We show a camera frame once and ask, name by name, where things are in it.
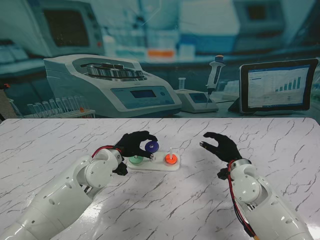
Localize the small orange ring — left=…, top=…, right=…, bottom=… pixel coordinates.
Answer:
left=164, top=154, right=179, bottom=166

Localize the medium purple ring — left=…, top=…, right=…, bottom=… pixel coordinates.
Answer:
left=144, top=141, right=160, bottom=153

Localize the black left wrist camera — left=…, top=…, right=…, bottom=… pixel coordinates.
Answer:
left=111, top=162, right=129, bottom=177

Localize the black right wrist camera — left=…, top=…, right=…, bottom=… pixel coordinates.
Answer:
left=216, top=167, right=231, bottom=180

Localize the large green ring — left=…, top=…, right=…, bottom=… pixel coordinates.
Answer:
left=128, top=155, right=145, bottom=166

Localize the white three-rod tower base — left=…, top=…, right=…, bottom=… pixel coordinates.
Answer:
left=127, top=147, right=181, bottom=172

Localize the left arm red cable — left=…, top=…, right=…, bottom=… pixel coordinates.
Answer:
left=91, top=145, right=123, bottom=159

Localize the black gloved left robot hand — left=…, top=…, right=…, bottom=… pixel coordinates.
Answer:
left=114, top=130, right=159, bottom=160

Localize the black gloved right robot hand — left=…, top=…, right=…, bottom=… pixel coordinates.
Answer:
left=199, top=131, right=243, bottom=164

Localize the right arm red black cable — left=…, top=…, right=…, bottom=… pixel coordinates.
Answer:
left=227, top=159, right=261, bottom=240

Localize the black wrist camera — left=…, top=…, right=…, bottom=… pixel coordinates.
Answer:
left=216, top=167, right=231, bottom=180
left=111, top=162, right=129, bottom=177

